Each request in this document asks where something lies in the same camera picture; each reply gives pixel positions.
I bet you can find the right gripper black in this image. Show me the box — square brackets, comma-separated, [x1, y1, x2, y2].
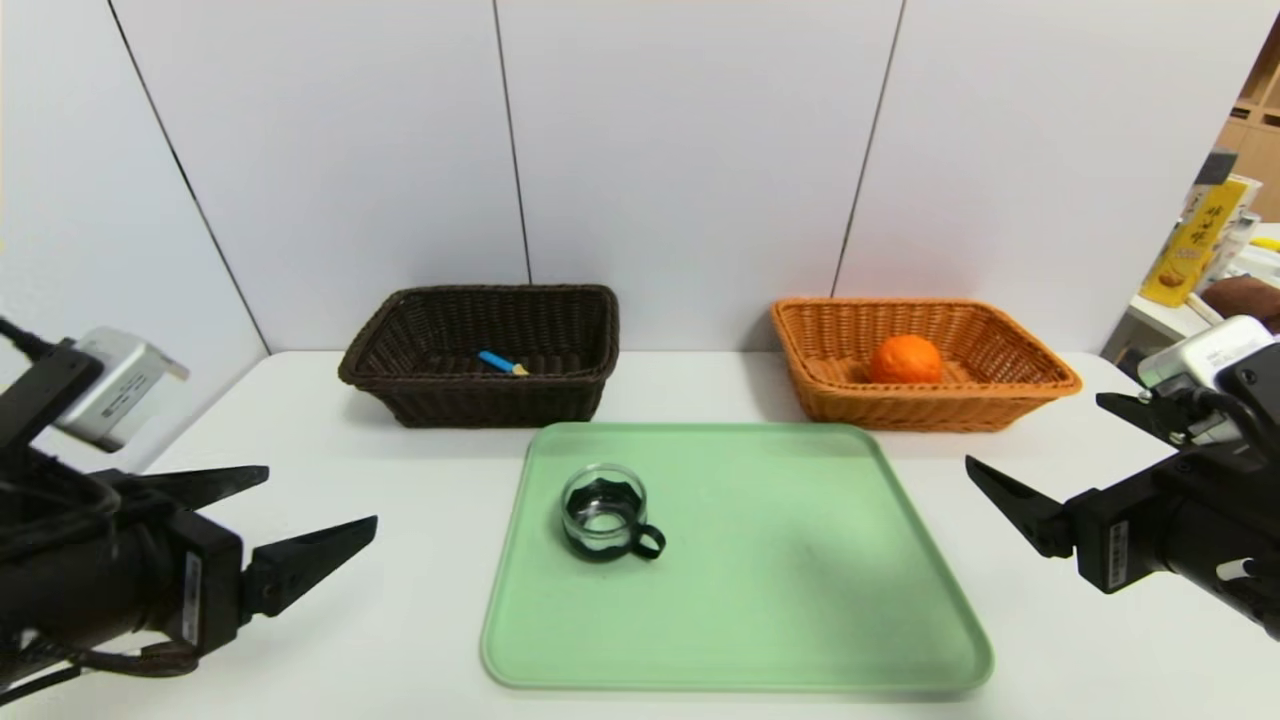
[964, 391, 1258, 595]

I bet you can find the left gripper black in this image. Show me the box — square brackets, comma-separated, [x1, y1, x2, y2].
[0, 464, 379, 657]

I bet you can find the orange fruit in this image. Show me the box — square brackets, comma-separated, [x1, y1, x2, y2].
[867, 334, 945, 386]

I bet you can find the glass cup black holder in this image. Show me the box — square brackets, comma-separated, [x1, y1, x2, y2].
[560, 463, 667, 563]

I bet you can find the orange wicker basket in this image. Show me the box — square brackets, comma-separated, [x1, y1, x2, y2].
[770, 297, 1084, 433]

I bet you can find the dark brown wicker basket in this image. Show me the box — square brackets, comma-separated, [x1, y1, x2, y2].
[337, 285, 621, 429]

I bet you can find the white side table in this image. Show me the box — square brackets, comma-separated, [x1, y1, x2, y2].
[1124, 225, 1280, 346]

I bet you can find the brown folded towel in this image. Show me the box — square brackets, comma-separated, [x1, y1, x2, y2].
[1200, 276, 1280, 331]

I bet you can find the yellow printed carton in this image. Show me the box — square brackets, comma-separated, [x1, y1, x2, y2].
[1140, 178, 1249, 308]

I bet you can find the light green plastic tray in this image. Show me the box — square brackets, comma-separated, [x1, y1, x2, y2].
[480, 421, 996, 693]

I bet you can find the wooden shelf unit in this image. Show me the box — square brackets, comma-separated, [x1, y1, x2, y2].
[1210, 20, 1280, 223]

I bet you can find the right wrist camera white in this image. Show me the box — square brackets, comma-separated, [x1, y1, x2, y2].
[1137, 314, 1277, 447]

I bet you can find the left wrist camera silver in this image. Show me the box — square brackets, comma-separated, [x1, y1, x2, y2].
[54, 327, 191, 453]

